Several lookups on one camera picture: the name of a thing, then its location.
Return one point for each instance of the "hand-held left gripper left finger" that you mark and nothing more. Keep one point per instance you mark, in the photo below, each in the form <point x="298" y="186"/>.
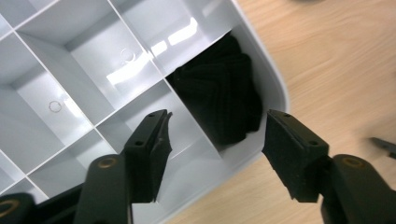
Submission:
<point x="149" y="161"/>

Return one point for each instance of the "white divided storage box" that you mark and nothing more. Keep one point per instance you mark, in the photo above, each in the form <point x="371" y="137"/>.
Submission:
<point x="93" y="68"/>

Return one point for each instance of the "black ribbed sock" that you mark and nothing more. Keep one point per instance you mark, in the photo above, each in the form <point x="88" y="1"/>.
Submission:
<point x="218" y="90"/>

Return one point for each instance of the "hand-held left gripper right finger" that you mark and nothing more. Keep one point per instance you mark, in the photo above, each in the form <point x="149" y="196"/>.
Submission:
<point x="295" y="158"/>

